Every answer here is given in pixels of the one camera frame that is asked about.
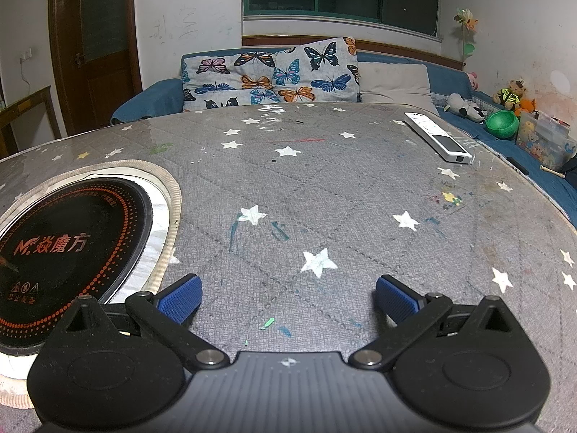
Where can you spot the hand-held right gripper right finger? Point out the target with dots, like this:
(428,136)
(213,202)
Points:
(396,300)

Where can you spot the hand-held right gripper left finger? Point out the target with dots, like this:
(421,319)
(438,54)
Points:
(180,300)

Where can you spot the round black induction cooker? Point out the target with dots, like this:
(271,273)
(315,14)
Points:
(67,257)

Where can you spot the grey star quilted table cover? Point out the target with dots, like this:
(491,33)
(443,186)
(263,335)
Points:
(315,180)

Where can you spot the white remote control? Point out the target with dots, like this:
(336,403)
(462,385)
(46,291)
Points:
(435,135)

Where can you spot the black marker pen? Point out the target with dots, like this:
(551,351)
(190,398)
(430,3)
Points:
(518,165)

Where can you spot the green plastic bowl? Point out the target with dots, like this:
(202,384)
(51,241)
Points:
(500,124)

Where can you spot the black and white cow plush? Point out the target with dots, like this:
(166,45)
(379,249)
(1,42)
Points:
(462,106)

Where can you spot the blue sofa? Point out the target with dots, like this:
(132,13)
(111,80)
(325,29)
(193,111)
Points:
(148,94)

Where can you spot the white pillow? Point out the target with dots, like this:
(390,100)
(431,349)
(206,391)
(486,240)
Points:
(396,83)

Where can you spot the clear plastic toy box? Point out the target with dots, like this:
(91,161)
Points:
(547,144)

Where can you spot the pink pig plush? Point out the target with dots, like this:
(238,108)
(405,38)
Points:
(473,81)

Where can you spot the orange plush toy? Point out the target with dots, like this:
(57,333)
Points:
(527,108)

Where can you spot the teddy bear with green vest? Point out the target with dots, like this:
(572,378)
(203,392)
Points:
(511,94)

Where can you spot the wooden door with glass pane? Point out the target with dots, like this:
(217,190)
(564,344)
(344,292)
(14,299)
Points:
(97,76)

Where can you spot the butterfly pattern pillow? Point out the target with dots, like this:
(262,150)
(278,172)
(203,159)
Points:
(270,76)

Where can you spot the wooden table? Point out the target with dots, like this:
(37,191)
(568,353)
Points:
(27,103)

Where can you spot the white wall socket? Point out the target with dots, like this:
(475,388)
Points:
(27,56)

